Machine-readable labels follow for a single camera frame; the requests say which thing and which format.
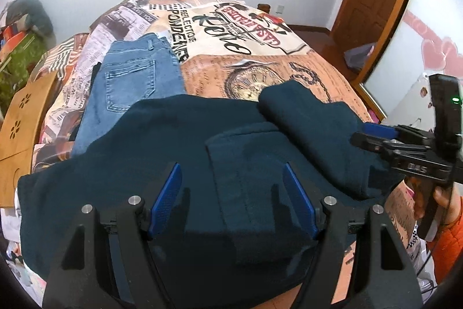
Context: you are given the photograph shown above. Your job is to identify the white wardrobe door pink hearts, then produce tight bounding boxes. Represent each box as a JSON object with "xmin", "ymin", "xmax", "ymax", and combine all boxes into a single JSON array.
[{"xmin": 362, "ymin": 0, "xmax": 463, "ymax": 130}]

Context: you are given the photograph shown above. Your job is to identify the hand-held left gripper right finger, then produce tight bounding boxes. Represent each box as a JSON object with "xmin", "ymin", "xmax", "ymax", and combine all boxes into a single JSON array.
[{"xmin": 282, "ymin": 162, "xmax": 425, "ymax": 309}]

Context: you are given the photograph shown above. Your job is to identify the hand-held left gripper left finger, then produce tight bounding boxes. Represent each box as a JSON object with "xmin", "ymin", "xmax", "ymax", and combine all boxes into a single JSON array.
[{"xmin": 43, "ymin": 162, "xmax": 183, "ymax": 309}]

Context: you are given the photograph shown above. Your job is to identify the dark pants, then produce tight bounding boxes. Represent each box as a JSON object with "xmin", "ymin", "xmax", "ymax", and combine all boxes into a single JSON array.
[{"xmin": 16, "ymin": 80, "xmax": 406, "ymax": 309}]

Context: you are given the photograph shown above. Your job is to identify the person's right forearm orange sleeve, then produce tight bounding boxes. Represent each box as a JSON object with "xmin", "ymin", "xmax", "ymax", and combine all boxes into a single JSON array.
[{"xmin": 429, "ymin": 195, "xmax": 463, "ymax": 283}]

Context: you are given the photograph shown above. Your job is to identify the grey stuffed cloth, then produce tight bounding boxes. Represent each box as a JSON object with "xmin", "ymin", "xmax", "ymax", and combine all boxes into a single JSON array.
[{"xmin": 7, "ymin": 0, "xmax": 57, "ymax": 46}]

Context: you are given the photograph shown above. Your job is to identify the grey cloth on floor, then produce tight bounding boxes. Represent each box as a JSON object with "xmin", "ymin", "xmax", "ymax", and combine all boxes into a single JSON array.
[{"xmin": 343, "ymin": 43, "xmax": 376, "ymax": 73}]

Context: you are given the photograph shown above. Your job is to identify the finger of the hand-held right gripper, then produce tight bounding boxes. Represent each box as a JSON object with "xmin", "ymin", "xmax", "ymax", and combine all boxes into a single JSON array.
[
  {"xmin": 349, "ymin": 131, "xmax": 428, "ymax": 160},
  {"xmin": 363, "ymin": 122, "xmax": 435, "ymax": 144}
]

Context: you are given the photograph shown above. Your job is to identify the blue jeans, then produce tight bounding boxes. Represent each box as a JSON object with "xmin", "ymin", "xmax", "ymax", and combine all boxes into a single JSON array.
[{"xmin": 70, "ymin": 33, "xmax": 188, "ymax": 158}]

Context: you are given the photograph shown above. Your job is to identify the pile of boxes and clutter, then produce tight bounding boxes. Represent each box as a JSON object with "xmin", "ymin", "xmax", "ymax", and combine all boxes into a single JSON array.
[{"xmin": 0, "ymin": 15, "xmax": 30, "ymax": 54}]

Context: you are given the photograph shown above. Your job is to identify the printed bed sheet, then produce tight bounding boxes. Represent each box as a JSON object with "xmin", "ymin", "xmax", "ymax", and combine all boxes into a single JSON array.
[{"xmin": 0, "ymin": 0, "xmax": 435, "ymax": 309}]

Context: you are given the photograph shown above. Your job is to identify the black cable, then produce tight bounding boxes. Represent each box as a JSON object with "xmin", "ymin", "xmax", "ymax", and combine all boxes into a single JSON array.
[{"xmin": 415, "ymin": 250, "xmax": 435, "ymax": 292}]

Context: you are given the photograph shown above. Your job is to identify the person's right hand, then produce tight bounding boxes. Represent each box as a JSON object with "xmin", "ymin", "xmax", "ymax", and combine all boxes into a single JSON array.
[{"xmin": 412, "ymin": 179, "xmax": 463, "ymax": 227}]

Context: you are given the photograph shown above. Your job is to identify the green fabric bag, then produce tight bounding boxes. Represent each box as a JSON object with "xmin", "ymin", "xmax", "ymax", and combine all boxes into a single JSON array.
[{"xmin": 0, "ymin": 34, "xmax": 48, "ymax": 116}]

